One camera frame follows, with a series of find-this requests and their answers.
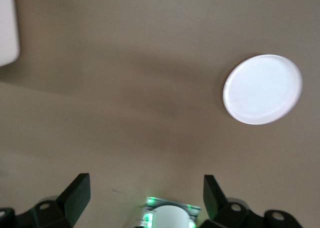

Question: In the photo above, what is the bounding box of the white lidded storage box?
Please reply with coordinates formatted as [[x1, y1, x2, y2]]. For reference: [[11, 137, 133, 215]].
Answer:
[[0, 0, 20, 68]]

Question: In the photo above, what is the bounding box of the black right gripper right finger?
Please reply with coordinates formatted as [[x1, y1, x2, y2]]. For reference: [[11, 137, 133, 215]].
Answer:
[[199, 174, 301, 228]]

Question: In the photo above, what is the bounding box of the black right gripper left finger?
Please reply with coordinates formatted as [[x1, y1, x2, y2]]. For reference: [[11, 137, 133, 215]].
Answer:
[[0, 173, 91, 228]]

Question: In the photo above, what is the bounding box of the pale pink round plate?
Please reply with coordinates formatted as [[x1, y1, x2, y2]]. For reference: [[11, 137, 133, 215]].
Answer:
[[222, 54, 303, 126]]

